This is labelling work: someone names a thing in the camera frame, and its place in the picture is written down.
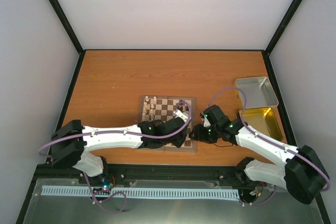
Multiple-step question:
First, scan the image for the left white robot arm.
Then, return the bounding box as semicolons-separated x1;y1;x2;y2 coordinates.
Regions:
51;116;190;184

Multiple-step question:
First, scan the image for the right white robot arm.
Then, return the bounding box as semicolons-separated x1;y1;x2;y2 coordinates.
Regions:
189;105;330;205

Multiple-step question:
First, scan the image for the row of white chess pieces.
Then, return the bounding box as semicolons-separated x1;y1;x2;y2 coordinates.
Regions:
141;95;157;121

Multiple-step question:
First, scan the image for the wooden folding chess board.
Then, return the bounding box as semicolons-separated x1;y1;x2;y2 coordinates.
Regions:
138;95;197;153

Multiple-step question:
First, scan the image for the gold tin box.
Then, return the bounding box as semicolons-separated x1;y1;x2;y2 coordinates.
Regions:
244;107;284;141

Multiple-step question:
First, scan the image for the silver tin lid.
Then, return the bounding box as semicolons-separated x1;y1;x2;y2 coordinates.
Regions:
234;77;279;109

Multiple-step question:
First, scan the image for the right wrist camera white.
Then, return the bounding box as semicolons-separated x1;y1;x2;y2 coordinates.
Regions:
200;113;211;128

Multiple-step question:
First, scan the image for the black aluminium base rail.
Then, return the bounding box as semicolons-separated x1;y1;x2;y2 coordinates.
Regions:
34;163;314;190

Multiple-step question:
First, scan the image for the light blue cable duct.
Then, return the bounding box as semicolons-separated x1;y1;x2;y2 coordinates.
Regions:
40;185;239;201

